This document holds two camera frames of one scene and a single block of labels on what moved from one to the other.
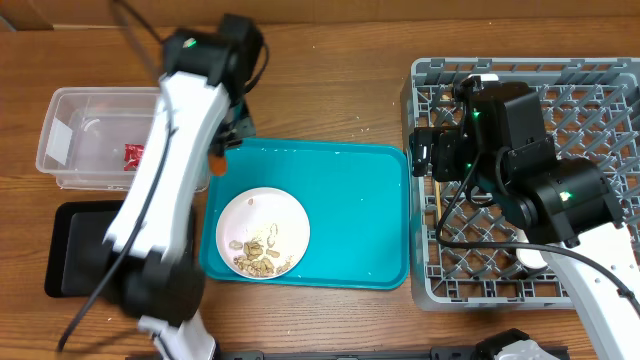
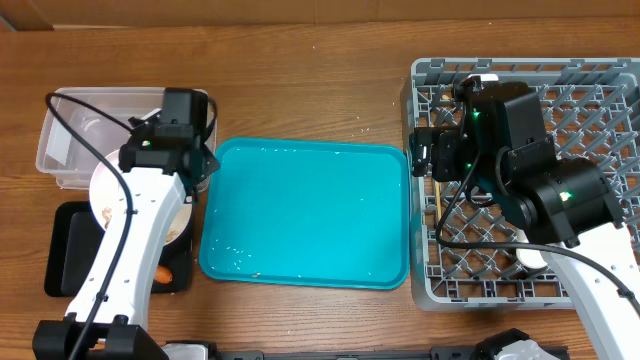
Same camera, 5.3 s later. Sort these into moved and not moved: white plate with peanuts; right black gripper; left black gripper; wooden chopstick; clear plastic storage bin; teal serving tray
Moved: white plate with peanuts; left black gripper
Not moved: clear plastic storage bin; right black gripper; wooden chopstick; teal serving tray
